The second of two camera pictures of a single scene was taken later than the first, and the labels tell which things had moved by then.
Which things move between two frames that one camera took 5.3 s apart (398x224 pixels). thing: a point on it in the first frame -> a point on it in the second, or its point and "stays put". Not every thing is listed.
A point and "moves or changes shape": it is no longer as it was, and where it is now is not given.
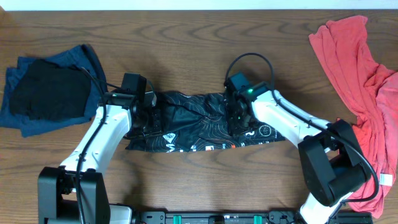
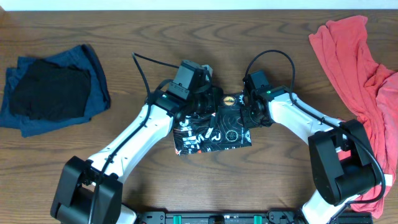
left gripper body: (150, 124) -> (203, 102)
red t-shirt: (370, 91) stays put
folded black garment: (44, 91) stays put
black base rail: (245, 217) stays put
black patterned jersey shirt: (191, 121) moves or changes shape
